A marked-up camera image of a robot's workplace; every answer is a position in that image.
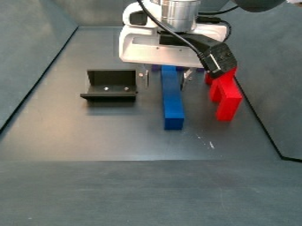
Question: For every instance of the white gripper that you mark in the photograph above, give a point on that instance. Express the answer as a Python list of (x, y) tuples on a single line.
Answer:
[(139, 46)]

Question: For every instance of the blue long block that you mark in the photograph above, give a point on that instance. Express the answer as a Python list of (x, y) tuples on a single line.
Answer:
[(173, 104)]

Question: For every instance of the purple cross-shaped block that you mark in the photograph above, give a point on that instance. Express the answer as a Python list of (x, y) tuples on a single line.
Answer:
[(157, 67)]

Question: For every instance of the red branched block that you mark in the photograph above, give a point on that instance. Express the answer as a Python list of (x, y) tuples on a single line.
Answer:
[(226, 94)]

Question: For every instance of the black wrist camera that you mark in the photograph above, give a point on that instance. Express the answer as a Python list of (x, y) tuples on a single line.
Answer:
[(213, 52)]

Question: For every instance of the black angle bracket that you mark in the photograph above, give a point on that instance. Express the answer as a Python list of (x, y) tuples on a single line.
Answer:
[(111, 85)]

